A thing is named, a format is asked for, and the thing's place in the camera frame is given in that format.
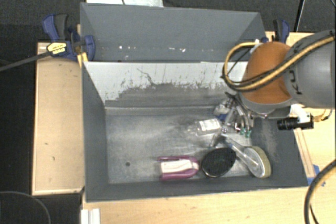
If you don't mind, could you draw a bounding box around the pale wood board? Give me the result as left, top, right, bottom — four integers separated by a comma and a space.
31, 41, 86, 196

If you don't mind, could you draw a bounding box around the black cylinder on white bracket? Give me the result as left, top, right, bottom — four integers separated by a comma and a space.
277, 104, 314, 131

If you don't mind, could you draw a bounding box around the purple and white stapler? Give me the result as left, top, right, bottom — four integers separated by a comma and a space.
157, 155, 201, 182

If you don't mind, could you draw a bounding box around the grey metal bin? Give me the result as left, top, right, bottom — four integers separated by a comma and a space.
79, 2, 309, 203

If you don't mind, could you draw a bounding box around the clear plastic bottle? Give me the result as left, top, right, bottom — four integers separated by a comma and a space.
194, 118, 224, 148

